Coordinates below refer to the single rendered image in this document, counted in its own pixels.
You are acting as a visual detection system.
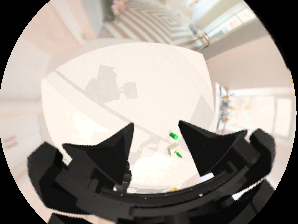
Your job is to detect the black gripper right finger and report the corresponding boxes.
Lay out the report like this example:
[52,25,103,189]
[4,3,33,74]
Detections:
[178,120,249,177]

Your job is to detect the cream block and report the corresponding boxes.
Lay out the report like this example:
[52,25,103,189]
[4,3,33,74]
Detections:
[168,143,181,157]

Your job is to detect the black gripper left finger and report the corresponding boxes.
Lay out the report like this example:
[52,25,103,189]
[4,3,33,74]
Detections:
[61,123,134,186]

